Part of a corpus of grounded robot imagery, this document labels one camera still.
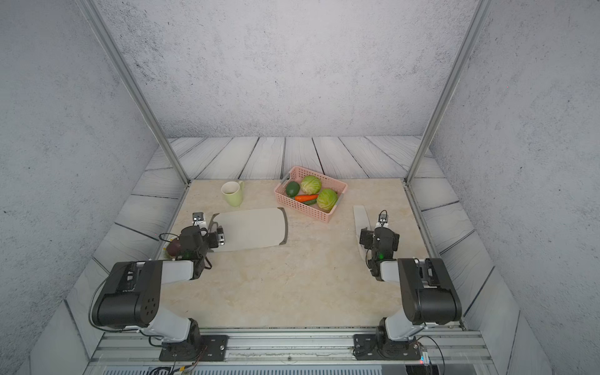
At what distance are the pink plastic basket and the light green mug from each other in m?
0.17

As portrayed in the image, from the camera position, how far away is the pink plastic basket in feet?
3.44

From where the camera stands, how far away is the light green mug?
107 centimetres
